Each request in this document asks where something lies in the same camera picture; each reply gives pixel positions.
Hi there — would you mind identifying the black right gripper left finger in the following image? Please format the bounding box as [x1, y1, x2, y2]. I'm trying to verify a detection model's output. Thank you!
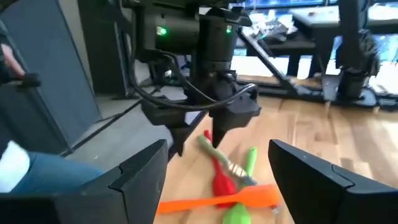
[0, 139, 169, 224]

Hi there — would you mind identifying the green silicone spatula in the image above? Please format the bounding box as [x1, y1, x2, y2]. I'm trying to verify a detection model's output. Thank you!
[222, 146, 259, 224]

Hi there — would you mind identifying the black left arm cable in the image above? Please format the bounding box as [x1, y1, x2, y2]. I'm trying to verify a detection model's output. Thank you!
[130, 55, 259, 112]

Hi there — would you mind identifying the red silicone spatula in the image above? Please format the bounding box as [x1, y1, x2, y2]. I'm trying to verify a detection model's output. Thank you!
[203, 129, 239, 208]

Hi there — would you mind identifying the salmon silicone utensil handle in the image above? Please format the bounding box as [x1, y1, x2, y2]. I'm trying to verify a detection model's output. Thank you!
[157, 183, 280, 215]

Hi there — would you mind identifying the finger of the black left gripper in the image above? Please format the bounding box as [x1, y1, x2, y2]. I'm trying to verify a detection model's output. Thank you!
[212, 92, 262, 149]
[141, 101, 191, 157]

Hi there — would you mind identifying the person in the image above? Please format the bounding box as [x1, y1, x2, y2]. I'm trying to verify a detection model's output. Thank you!
[0, 43, 105, 194]

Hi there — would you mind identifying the dark grey partition panel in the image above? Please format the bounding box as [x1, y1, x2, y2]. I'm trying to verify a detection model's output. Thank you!
[0, 0, 102, 154]

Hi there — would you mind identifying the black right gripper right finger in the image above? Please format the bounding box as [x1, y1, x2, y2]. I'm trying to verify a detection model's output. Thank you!
[268, 139, 398, 224]

